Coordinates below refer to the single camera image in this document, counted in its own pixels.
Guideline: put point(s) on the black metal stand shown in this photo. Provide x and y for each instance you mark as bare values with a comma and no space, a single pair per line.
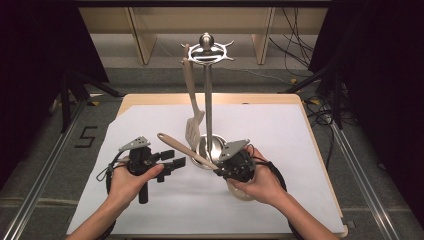
66,100
336,96

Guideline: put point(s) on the beige perforated skimmer spoon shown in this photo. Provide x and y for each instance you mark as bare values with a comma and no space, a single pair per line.
180,146

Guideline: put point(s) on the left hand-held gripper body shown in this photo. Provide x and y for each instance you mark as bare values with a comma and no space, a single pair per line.
140,160

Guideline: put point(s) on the white paper sheet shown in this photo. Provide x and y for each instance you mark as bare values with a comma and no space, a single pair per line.
186,206

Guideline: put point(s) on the wooden shelf unit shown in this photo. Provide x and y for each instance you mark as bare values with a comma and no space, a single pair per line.
143,36

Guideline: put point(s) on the black curtain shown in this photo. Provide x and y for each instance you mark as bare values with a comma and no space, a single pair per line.
33,66
383,83

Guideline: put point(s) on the aluminium floor rail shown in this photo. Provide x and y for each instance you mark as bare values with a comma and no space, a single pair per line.
363,186
43,180

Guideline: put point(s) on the person's right hand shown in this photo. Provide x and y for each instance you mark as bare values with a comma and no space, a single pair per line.
263,186

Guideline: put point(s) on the beige slotted spatula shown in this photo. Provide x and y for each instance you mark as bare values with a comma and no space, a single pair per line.
195,133

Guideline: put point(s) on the steel utensil rack stand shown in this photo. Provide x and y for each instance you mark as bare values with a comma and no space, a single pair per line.
208,100

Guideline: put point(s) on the person's left hand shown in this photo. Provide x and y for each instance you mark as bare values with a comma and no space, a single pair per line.
125,186

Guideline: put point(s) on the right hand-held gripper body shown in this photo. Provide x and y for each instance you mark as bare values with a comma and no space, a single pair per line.
238,166

